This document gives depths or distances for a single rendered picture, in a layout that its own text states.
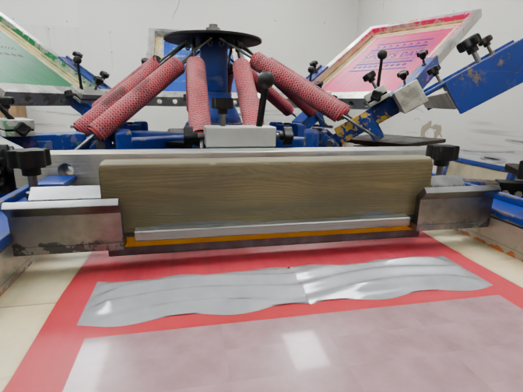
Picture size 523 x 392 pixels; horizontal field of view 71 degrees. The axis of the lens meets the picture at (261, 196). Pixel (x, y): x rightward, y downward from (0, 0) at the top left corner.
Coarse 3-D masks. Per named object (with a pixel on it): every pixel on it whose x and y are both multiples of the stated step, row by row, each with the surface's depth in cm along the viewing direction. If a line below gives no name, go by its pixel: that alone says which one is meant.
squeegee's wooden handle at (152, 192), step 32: (128, 160) 36; (160, 160) 36; (192, 160) 37; (224, 160) 37; (256, 160) 38; (288, 160) 38; (320, 160) 39; (352, 160) 39; (384, 160) 40; (416, 160) 41; (128, 192) 35; (160, 192) 36; (192, 192) 37; (224, 192) 37; (256, 192) 38; (288, 192) 39; (320, 192) 39; (352, 192) 40; (384, 192) 41; (416, 192) 42; (128, 224) 36; (160, 224) 37; (192, 224) 37
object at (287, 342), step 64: (128, 256) 39; (192, 256) 40; (256, 256) 40; (64, 320) 28; (192, 320) 28; (256, 320) 28; (64, 384) 21; (128, 384) 21; (192, 384) 22; (256, 384) 22; (320, 384) 22
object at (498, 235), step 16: (496, 224) 42; (512, 224) 41; (480, 240) 45; (496, 240) 43; (512, 240) 40; (0, 256) 31; (32, 256) 37; (512, 256) 40; (0, 272) 31; (16, 272) 34; (0, 288) 31
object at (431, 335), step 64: (320, 256) 40; (384, 256) 40; (448, 256) 40; (320, 320) 28; (384, 320) 28; (448, 320) 28; (512, 320) 28; (384, 384) 22; (448, 384) 22; (512, 384) 22
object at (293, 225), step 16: (208, 224) 38; (224, 224) 38; (240, 224) 38; (256, 224) 38; (272, 224) 38; (288, 224) 38; (304, 224) 39; (320, 224) 39; (336, 224) 39; (352, 224) 40; (368, 224) 40; (384, 224) 40; (400, 224) 41; (144, 240) 36
